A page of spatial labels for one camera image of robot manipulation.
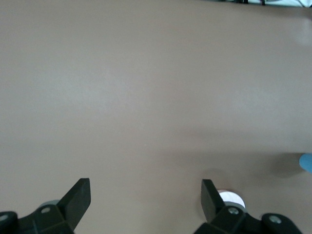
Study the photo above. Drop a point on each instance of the blue plastic cup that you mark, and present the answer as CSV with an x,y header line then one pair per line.
x,y
307,162

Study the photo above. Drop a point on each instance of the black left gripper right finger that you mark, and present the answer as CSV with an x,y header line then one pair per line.
x,y
212,207

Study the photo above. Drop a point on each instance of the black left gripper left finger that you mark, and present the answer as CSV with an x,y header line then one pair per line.
x,y
73,202

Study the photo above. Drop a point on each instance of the brown table cover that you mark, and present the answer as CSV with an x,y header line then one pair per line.
x,y
146,97

